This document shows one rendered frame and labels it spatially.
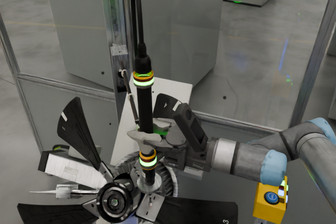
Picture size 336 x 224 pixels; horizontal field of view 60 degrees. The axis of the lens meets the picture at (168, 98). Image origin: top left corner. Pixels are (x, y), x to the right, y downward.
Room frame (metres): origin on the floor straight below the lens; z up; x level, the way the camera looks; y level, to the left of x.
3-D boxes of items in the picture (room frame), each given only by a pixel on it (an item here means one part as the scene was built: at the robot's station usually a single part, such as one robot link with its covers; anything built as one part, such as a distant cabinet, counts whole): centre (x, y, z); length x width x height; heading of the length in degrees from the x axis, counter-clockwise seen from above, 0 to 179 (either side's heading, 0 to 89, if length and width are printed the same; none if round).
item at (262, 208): (0.69, -0.39, 1.02); 0.16 x 0.10 x 0.11; 160
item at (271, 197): (0.64, -0.37, 1.08); 0.04 x 0.04 x 0.02
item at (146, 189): (0.54, 0.06, 1.34); 0.09 x 0.07 x 0.10; 15
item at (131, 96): (0.80, 0.12, 1.60); 0.55 x 0.03 x 0.47; 15
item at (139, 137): (0.51, 0.06, 1.47); 0.09 x 0.03 x 0.06; 80
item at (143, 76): (0.53, 0.05, 1.64); 0.04 x 0.04 x 0.03
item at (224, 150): (0.47, -0.13, 1.48); 0.08 x 0.05 x 0.08; 160
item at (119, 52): (1.14, 0.21, 1.38); 0.10 x 0.07 x 0.08; 15
